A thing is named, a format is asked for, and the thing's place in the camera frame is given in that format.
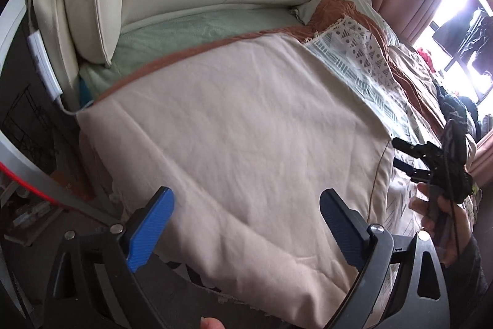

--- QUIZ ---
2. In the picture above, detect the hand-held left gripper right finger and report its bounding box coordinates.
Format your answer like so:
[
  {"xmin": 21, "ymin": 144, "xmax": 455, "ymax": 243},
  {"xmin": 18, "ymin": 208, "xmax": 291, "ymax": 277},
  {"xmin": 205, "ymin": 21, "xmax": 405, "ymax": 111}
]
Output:
[{"xmin": 320, "ymin": 188, "xmax": 451, "ymax": 329}]

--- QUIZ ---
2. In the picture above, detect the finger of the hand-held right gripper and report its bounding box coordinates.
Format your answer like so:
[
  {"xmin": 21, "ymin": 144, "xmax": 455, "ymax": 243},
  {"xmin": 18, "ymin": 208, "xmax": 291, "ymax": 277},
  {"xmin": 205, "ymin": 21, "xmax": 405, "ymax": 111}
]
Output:
[
  {"xmin": 392, "ymin": 137, "xmax": 438, "ymax": 162},
  {"xmin": 393, "ymin": 158, "xmax": 434, "ymax": 183}
]

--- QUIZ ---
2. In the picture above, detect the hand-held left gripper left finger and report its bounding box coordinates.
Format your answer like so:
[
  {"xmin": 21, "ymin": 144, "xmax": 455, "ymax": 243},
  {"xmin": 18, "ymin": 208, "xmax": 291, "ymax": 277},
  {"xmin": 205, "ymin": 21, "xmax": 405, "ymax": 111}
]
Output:
[{"xmin": 42, "ymin": 186, "xmax": 176, "ymax": 329}]

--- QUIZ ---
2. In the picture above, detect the beige jacket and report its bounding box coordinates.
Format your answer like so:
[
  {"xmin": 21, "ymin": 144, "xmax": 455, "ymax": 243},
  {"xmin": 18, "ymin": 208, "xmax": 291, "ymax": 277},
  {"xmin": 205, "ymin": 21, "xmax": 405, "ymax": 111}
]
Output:
[{"xmin": 77, "ymin": 32, "xmax": 393, "ymax": 329}]

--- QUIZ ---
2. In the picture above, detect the person's right forearm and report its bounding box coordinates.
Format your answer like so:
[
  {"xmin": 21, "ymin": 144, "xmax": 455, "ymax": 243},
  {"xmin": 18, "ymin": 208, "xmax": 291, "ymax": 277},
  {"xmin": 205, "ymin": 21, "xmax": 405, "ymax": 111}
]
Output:
[{"xmin": 445, "ymin": 234, "xmax": 491, "ymax": 316}]

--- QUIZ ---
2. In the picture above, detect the black clothes heap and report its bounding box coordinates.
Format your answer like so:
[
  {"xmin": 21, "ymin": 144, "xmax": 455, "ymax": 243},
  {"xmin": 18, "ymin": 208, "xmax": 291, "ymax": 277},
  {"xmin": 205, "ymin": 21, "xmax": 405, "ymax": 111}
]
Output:
[{"xmin": 433, "ymin": 80, "xmax": 480, "ymax": 137}]

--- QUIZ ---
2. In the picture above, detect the person's right hand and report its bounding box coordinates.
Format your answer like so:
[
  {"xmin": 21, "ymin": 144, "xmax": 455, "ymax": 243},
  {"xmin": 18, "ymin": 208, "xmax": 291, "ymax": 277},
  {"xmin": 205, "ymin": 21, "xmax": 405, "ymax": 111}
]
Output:
[{"xmin": 408, "ymin": 183, "xmax": 474, "ymax": 269}]

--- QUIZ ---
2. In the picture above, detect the dark grey cloth pile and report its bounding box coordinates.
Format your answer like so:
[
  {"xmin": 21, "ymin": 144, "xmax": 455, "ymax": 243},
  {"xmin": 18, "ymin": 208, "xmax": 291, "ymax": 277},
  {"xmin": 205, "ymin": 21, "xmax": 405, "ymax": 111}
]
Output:
[{"xmin": 479, "ymin": 113, "xmax": 493, "ymax": 137}]

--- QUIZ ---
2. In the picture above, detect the pink clothing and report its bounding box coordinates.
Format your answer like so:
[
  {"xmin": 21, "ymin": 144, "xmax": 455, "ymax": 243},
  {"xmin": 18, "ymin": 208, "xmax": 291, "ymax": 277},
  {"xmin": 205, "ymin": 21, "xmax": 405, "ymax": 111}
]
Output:
[{"xmin": 416, "ymin": 47, "xmax": 436, "ymax": 73}]

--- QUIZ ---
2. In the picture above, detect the patterned white bedspread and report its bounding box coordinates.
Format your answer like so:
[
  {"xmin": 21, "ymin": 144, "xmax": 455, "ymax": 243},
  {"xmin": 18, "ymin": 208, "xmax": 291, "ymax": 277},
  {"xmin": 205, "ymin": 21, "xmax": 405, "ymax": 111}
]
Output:
[{"xmin": 94, "ymin": 15, "xmax": 478, "ymax": 237}]

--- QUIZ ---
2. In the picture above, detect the white curved panel red stripe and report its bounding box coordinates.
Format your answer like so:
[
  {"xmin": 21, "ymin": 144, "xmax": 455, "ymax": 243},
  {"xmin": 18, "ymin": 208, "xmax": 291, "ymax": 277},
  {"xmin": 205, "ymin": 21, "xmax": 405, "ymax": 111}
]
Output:
[{"xmin": 0, "ymin": 129, "xmax": 124, "ymax": 229}]

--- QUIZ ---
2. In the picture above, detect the orange brown blanket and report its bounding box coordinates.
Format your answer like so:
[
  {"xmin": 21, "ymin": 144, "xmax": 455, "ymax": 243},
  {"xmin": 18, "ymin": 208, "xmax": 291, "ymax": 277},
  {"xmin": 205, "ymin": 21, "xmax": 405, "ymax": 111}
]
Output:
[{"xmin": 304, "ymin": 0, "xmax": 443, "ymax": 129}]

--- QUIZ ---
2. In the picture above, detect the pale green pillow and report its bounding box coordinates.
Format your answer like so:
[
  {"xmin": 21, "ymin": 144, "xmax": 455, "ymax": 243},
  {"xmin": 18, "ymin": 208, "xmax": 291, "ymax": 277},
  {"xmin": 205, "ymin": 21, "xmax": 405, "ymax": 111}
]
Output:
[{"xmin": 291, "ymin": 0, "xmax": 401, "ymax": 44}]

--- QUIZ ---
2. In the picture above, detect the pale green bed sheet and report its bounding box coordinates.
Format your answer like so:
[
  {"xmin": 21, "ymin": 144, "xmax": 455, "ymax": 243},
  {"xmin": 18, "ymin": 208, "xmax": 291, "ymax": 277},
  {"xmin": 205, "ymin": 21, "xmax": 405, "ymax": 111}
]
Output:
[{"xmin": 79, "ymin": 3, "xmax": 309, "ymax": 98}]

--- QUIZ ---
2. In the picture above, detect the white power strip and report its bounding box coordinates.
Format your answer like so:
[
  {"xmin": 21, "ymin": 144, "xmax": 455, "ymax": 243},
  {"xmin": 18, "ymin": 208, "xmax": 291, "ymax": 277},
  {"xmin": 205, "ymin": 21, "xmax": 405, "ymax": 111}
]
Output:
[{"xmin": 27, "ymin": 32, "xmax": 64, "ymax": 104}]

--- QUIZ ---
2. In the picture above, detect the black wire rack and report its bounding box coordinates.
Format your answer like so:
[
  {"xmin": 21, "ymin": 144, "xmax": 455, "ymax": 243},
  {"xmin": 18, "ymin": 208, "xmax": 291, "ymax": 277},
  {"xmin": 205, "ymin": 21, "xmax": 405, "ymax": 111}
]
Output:
[{"xmin": 4, "ymin": 84, "xmax": 78, "ymax": 168}]

